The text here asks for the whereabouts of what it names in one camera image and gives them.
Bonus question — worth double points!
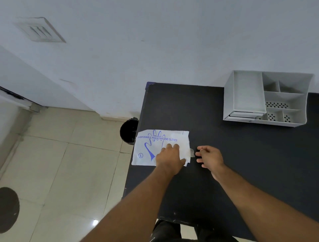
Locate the black trash bin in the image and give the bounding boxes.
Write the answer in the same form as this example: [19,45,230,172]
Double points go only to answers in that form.
[120,117,139,145]

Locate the dark round floor disc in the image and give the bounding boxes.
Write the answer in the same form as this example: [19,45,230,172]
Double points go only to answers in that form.
[0,187,20,234]

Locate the white blue-printed glove packet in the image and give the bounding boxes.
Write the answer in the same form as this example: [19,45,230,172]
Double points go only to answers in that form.
[131,129,191,167]

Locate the person's left forearm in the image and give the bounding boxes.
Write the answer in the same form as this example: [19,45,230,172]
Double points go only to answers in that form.
[80,167,178,242]

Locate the person's right hand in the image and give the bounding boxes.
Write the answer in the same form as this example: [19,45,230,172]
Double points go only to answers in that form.
[195,146,226,181]

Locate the white wall vent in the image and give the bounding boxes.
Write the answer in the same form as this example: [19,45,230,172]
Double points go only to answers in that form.
[14,17,67,43]

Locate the person's left hand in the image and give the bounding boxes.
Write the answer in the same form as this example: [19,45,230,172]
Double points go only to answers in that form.
[156,144,186,176]

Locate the person's right forearm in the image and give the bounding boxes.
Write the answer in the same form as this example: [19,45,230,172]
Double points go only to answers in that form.
[212,165,319,242]

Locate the white desk organizer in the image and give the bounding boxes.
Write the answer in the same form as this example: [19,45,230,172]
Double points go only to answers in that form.
[223,70,314,128]

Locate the person's black trousers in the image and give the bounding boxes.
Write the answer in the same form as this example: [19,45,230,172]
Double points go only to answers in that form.
[150,219,240,242]

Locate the white door frame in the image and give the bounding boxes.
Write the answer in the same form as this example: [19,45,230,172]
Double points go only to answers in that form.
[0,86,48,113]

